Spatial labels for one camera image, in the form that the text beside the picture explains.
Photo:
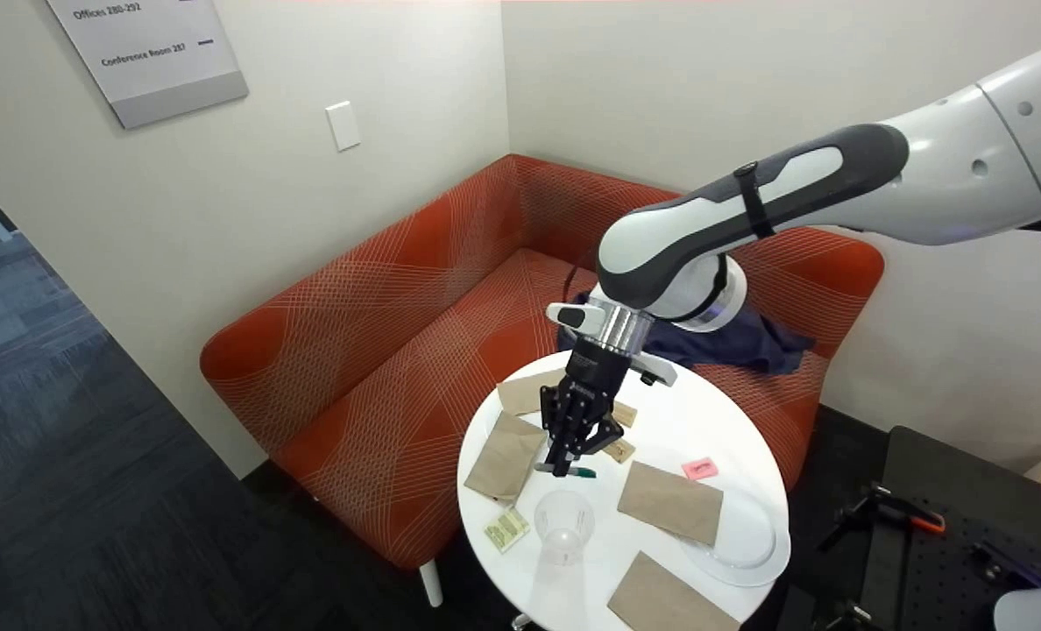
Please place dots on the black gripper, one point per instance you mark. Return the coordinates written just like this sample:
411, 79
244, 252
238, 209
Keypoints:
585, 403

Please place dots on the orange red sofa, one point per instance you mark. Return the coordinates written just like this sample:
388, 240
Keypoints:
364, 375

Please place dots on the brown napkin near lid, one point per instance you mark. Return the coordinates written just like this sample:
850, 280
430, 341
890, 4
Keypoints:
505, 461

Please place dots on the grey wall sign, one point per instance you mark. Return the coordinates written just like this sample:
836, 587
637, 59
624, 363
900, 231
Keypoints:
151, 56

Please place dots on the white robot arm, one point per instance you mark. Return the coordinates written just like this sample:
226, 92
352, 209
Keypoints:
940, 174

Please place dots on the brown napkin at table edge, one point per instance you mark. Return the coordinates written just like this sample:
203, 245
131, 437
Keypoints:
658, 599

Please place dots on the clear plastic dome lid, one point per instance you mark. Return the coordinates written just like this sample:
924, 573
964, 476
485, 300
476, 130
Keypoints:
753, 535

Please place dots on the pink sweetener packet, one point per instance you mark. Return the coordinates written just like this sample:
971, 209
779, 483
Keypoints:
699, 472

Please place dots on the yellow sweetener packet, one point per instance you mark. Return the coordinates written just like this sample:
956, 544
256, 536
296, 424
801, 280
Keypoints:
505, 530

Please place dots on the long brown paper napkin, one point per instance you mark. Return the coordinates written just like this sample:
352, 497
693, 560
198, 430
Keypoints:
671, 503

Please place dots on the dark blue cloth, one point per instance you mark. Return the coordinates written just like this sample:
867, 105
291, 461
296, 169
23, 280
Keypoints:
748, 341

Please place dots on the clear plastic cup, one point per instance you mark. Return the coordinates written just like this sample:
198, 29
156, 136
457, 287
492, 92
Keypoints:
567, 530

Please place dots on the folded brown napkin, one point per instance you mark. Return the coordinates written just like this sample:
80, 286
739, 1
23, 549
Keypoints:
524, 394

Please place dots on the round white table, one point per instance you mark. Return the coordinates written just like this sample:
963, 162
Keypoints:
676, 424

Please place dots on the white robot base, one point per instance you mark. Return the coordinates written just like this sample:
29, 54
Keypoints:
1019, 612

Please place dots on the black cart with clamps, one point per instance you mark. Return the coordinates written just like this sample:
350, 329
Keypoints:
894, 530

